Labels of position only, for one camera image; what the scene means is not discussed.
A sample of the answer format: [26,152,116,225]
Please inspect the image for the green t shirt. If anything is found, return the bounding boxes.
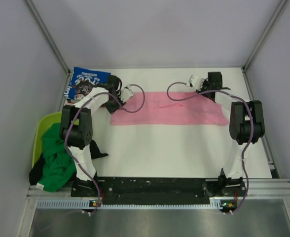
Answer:
[36,123,76,192]

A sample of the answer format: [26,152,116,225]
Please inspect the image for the folded blue printed t shirt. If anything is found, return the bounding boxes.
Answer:
[64,67,110,103]

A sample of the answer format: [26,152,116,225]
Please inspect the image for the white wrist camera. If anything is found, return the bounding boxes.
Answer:
[120,84,134,103]
[186,75,205,90]

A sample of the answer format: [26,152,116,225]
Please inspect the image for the lime green plastic bin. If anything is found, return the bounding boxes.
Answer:
[32,112,62,167]

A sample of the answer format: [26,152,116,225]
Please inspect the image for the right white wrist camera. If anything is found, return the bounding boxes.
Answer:
[186,75,205,90]

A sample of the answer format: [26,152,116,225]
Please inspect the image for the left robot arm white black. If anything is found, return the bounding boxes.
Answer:
[60,75,125,197]

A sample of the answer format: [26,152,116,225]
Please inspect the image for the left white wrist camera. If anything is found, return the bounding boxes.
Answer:
[120,84,134,103]

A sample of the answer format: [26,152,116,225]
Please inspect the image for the pink t shirt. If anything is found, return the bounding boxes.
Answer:
[110,92,228,126]

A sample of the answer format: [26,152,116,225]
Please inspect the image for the black t shirt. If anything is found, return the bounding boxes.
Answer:
[29,140,108,185]

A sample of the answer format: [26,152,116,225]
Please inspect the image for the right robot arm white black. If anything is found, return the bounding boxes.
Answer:
[189,72,265,197]

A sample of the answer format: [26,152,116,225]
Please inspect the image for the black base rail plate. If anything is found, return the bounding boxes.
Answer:
[71,176,247,205]

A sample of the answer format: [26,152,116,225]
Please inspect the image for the grey slotted cable duct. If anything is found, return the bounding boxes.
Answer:
[37,198,237,210]

